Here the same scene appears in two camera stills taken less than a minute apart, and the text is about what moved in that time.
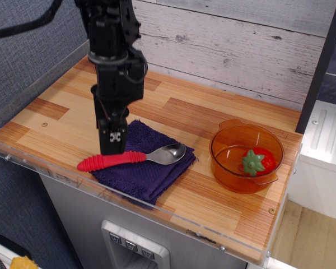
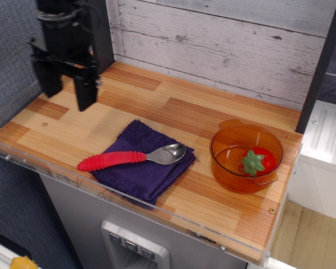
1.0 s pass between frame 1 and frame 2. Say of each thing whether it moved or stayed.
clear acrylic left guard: stayed
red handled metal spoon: stayed
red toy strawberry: stayed
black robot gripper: moved
